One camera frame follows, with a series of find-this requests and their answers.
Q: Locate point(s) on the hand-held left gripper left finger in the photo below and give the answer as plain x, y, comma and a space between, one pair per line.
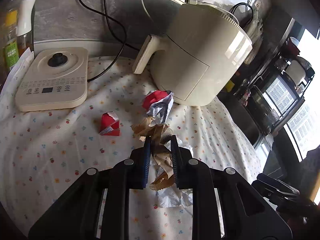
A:
146, 161

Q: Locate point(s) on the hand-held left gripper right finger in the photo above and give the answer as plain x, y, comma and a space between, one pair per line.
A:
175, 161

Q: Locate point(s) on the brown paper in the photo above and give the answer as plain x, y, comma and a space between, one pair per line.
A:
160, 140

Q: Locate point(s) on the white plastic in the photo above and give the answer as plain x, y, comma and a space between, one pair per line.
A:
172, 198

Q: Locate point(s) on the red white wrapper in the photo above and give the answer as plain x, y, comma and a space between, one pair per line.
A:
155, 98

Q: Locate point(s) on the red torn carton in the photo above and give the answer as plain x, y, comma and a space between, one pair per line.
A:
110, 128

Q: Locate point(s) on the steel sink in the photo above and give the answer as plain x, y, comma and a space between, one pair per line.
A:
245, 122

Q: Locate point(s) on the floral white tablecloth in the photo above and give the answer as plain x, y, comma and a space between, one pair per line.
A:
62, 155

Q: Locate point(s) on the steel pot with lid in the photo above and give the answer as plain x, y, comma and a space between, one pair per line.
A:
261, 107

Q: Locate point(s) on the black dish rack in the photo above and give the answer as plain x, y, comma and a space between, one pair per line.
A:
300, 100

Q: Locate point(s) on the small pink bottle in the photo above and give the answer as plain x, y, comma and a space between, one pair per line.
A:
246, 97

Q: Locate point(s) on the cream air fryer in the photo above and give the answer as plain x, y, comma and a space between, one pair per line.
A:
200, 55

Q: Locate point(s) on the cream electric kettle base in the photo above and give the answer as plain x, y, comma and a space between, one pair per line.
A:
50, 98

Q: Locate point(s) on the white rack bowl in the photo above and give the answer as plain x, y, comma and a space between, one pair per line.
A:
296, 71

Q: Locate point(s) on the red packet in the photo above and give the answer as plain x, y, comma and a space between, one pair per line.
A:
293, 44

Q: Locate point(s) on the hanging plastic bags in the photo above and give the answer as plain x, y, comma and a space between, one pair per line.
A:
257, 30

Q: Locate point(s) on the yellow cap green label bottle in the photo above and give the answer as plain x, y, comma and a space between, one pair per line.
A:
10, 55

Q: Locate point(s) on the white spray bottle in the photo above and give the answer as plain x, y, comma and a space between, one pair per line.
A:
25, 17

